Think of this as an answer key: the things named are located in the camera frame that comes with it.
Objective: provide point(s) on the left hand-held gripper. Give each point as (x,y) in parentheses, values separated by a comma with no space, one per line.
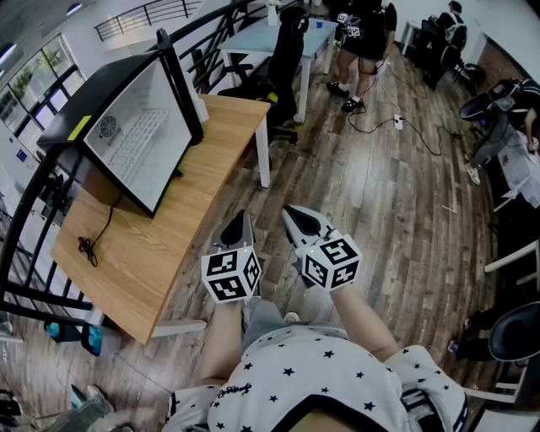
(230,274)

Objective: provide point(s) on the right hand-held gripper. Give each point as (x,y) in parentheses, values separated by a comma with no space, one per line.
(333,261)

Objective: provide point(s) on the person's right forearm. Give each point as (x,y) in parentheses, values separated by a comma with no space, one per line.
(363,325)

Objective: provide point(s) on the person's left forearm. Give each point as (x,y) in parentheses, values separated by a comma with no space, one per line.
(221,341)

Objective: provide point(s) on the black mini fridge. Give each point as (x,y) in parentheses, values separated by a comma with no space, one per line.
(84,105)

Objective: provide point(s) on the person's right shoe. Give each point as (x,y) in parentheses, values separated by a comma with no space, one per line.
(291,316)

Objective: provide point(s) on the wooden desk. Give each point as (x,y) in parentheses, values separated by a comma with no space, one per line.
(147,261)

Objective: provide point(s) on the grey shorts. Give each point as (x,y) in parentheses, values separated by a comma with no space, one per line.
(263,320)

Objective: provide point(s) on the white box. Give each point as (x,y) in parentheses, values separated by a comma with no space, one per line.
(200,107)

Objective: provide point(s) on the small yellow item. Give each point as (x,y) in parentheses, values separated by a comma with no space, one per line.
(273,98)

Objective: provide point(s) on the white power strip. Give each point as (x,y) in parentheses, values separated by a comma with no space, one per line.
(398,122)

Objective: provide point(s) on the white star-print shirt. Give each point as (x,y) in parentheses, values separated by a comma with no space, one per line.
(304,371)

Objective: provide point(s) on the black office chair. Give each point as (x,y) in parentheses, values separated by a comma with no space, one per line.
(249,90)

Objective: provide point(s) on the black jacket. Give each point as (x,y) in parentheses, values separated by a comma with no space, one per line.
(289,63)

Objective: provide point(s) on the light blue table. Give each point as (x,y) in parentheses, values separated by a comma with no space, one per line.
(261,40)

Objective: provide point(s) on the black metal railing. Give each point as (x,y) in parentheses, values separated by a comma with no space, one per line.
(42,297)

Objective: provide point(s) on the white bottle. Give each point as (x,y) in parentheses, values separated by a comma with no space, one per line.
(272,14)

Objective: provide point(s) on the white-covered table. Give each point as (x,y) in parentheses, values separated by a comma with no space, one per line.
(521,169)

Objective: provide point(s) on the teal plastic item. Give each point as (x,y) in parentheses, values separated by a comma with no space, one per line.
(78,396)

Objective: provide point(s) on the large window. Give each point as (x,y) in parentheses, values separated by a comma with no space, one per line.
(34,84)

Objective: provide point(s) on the blue wall sign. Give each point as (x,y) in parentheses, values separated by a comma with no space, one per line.
(21,156)

